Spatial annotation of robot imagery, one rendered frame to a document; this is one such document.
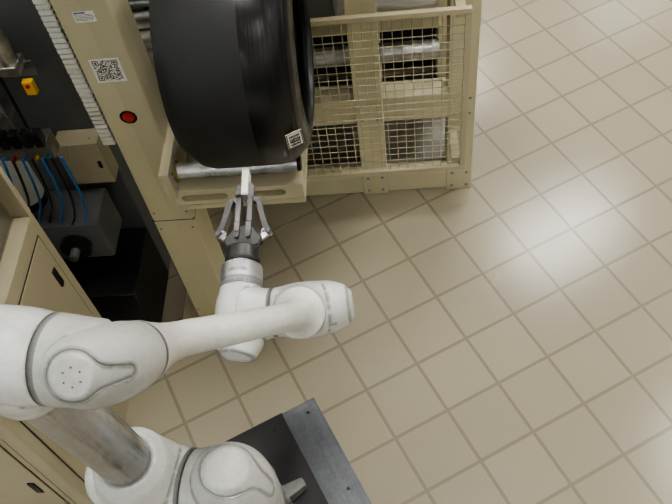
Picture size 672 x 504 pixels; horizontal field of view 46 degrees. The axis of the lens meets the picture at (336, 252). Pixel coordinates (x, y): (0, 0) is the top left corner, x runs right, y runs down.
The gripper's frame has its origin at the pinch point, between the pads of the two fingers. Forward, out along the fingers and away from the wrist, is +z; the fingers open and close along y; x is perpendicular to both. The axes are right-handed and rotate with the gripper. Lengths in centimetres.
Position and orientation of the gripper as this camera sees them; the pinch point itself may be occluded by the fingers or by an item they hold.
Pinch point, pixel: (246, 184)
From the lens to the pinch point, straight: 178.6
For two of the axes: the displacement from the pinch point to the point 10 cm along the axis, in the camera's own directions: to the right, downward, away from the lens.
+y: -9.9, 0.6, 0.8
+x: 1.0, 4.6, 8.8
